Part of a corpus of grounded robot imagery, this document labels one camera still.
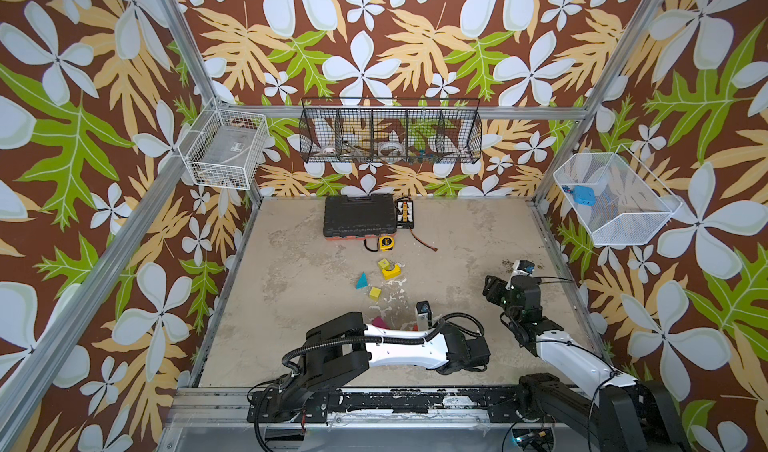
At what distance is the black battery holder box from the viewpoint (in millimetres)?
1135

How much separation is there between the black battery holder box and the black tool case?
0.06ft

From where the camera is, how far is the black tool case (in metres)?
1.07
